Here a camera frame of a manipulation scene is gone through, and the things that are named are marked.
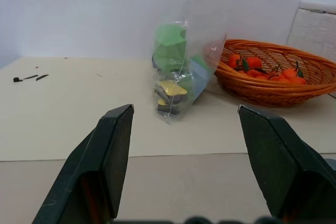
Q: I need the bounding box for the white cardboard box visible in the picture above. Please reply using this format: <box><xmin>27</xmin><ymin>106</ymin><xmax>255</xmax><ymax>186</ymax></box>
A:
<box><xmin>286</xmin><ymin>0</ymin><xmax>336</xmax><ymax>55</ymax></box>

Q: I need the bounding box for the yellow foam piece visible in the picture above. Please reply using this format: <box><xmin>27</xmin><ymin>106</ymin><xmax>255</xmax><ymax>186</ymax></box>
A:
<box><xmin>157</xmin><ymin>81</ymin><xmax>187</xmax><ymax>97</ymax></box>

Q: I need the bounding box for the green foam block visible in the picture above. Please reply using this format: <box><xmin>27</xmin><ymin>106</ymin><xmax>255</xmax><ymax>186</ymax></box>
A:
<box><xmin>153</xmin><ymin>24</ymin><xmax>186</xmax><ymax>73</ymax></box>

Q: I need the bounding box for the woven orange wicker basket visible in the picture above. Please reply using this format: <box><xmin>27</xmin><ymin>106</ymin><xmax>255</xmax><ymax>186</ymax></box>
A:
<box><xmin>214</xmin><ymin>39</ymin><xmax>336</xmax><ymax>108</ymax></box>

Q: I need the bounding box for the orange tangerine with leaf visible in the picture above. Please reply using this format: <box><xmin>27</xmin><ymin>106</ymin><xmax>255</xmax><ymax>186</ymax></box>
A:
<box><xmin>245</xmin><ymin>57</ymin><xmax>263</xmax><ymax>70</ymax></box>
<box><xmin>246</xmin><ymin>68</ymin><xmax>288</xmax><ymax>82</ymax></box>
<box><xmin>227</xmin><ymin>54</ymin><xmax>243</xmax><ymax>69</ymax></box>
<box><xmin>282</xmin><ymin>68</ymin><xmax>307</xmax><ymax>85</ymax></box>

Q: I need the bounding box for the clear plastic bag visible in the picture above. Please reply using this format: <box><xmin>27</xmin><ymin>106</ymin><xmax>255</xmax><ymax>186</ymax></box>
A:
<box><xmin>151</xmin><ymin>0</ymin><xmax>227</xmax><ymax>126</ymax></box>

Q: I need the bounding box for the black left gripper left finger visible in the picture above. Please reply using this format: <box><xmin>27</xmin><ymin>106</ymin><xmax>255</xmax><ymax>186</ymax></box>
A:
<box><xmin>32</xmin><ymin>104</ymin><xmax>135</xmax><ymax>224</ymax></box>

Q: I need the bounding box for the light blue foam block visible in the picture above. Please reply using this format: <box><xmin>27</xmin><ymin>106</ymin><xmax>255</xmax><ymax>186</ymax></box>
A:
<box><xmin>189</xmin><ymin>56</ymin><xmax>211</xmax><ymax>98</ymax></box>

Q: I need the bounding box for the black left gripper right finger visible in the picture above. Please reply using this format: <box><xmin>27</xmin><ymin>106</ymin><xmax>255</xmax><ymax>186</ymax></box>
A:
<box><xmin>238</xmin><ymin>104</ymin><xmax>336</xmax><ymax>224</ymax></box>

